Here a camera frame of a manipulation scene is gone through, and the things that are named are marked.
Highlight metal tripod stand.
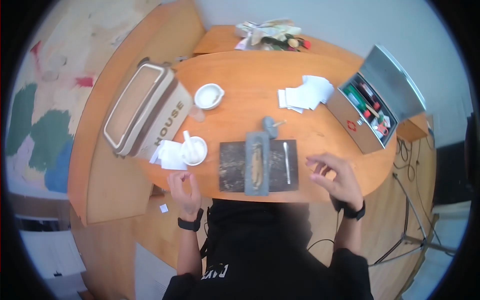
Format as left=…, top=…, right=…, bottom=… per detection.
left=368, top=172, right=457, bottom=268

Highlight thin metal spatula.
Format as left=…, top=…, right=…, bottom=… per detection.
left=283, top=141, right=292, bottom=185

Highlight white mortar bowl with pestle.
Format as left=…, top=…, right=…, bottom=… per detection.
left=179, top=136, right=208, bottom=167

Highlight beige lidded storage box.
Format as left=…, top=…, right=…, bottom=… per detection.
left=103, top=57, right=194, bottom=158

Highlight open metal first aid box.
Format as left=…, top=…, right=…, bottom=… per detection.
left=325, top=44, right=427, bottom=155

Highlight black wrist band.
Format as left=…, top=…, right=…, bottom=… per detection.
left=331, top=199, right=367, bottom=221
left=177, top=208, right=204, bottom=232

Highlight clear plastic cup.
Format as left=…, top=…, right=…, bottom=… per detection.
left=189, top=104, right=206, bottom=123

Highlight person's left thumb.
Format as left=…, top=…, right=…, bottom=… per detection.
left=189, top=173, right=202, bottom=199

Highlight pile of white paper squares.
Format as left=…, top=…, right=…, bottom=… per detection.
left=277, top=75, right=335, bottom=114

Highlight colourful painted floor mat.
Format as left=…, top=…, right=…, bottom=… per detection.
left=5, top=0, right=163, bottom=194

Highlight empty white mortar bowl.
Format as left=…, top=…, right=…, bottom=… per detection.
left=193, top=83, right=225, bottom=111

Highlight grey stone grinding trough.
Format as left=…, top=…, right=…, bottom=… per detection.
left=244, top=131, right=271, bottom=197

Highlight person's right thumb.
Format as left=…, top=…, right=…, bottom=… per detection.
left=310, top=173, right=335, bottom=191

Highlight person's right hand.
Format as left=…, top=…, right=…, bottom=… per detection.
left=305, top=152, right=364, bottom=211

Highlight green packet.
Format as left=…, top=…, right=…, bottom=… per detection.
left=343, top=85, right=367, bottom=110

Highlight white pestle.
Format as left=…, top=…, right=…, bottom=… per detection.
left=182, top=130, right=196, bottom=163

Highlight heap of papers and bottles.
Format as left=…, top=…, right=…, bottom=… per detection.
left=234, top=18, right=312, bottom=52

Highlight folded white paper sheets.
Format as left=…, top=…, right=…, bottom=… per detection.
left=149, top=139, right=188, bottom=171

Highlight person's body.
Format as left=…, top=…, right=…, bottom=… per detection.
left=162, top=198, right=376, bottom=300

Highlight person's left hand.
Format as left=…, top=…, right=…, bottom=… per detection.
left=167, top=170, right=202, bottom=222

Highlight person's right fingers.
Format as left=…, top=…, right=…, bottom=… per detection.
left=305, top=152, right=340, bottom=166

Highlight dark square work mat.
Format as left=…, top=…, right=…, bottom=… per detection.
left=218, top=139, right=300, bottom=193

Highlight person's left index finger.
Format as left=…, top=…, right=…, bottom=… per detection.
left=167, top=170, right=188, bottom=193

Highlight red handled scissors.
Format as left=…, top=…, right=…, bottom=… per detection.
left=374, top=119, right=391, bottom=138

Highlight curved wooden side counter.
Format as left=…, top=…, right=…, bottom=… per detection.
left=67, top=0, right=206, bottom=227

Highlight grey grinding wheel wooden handle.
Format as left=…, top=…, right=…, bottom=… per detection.
left=261, top=116, right=288, bottom=140

